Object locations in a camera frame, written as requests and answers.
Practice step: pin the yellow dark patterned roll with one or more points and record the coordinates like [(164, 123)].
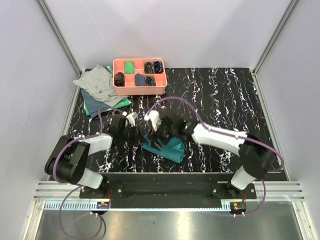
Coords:
[(148, 68)]

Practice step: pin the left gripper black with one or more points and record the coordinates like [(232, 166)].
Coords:
[(138, 139)]

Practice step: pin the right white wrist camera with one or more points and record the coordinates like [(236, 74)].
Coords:
[(154, 118)]

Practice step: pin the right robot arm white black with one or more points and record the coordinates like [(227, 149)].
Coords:
[(256, 158)]

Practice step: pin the dark maroon rolled cloth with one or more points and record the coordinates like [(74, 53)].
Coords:
[(119, 79)]

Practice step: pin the pink divided organizer tray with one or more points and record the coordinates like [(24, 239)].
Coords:
[(130, 89)]

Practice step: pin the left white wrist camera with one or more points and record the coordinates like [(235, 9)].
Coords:
[(130, 118)]

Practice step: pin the dark blue cloth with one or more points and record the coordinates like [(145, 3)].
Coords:
[(92, 106)]

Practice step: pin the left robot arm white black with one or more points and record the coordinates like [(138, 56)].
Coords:
[(68, 160)]

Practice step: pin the mint green cloth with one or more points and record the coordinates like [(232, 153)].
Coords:
[(123, 103)]

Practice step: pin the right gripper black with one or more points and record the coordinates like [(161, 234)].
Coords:
[(155, 136)]

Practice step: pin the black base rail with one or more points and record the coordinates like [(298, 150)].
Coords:
[(164, 191)]

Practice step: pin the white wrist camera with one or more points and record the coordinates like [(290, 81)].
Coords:
[(130, 118), (154, 118)]

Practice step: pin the slate blue rolled cloth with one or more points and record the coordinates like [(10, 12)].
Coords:
[(140, 80)]

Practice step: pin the teal cloth napkin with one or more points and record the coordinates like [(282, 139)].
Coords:
[(173, 151)]

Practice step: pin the grey cloth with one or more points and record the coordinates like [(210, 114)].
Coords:
[(98, 82)]

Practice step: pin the blue dark patterned roll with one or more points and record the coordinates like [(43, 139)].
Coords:
[(158, 67)]

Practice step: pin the green rolled cloth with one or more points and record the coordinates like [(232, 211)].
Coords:
[(129, 67)]

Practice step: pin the dark patterned rolled cloth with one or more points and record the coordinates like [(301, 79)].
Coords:
[(150, 81)]

